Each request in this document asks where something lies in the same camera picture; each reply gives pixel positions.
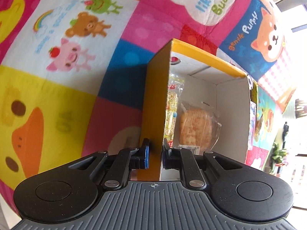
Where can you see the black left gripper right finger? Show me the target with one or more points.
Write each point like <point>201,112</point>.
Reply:
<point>183,160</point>

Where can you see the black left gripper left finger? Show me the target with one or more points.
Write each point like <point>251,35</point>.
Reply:
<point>119,166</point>

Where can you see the yellow cardboard box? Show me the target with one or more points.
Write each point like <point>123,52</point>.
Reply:
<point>209,80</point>

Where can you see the wrapped round biscuit pack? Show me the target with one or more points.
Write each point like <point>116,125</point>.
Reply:
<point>197,128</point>

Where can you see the sesame snack packet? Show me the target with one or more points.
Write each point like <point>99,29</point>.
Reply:
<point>175,88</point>

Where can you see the potted green plant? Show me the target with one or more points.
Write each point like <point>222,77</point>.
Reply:
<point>278,158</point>

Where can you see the colourful cartoon patchwork blanket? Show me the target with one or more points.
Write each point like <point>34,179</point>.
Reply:
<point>73,72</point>

